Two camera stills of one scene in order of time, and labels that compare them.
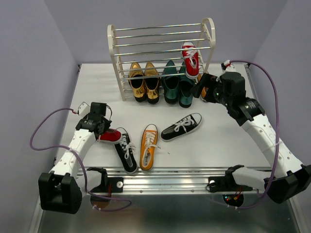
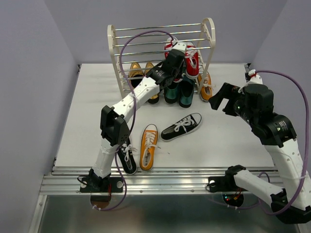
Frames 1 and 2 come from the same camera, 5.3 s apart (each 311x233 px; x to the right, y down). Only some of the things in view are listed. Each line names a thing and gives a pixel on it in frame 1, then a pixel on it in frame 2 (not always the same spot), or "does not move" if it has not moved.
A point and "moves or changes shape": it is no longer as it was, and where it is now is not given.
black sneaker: x=181 y=126 does not move
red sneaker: x=191 y=59 does not move
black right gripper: x=207 y=80 → x=228 y=91
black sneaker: x=125 y=150 does not move
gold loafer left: x=138 y=86 does not move
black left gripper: x=107 y=123 → x=180 y=68
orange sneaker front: x=148 y=143 does not move
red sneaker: x=110 y=136 moves or changes shape
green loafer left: x=171 y=84 does not move
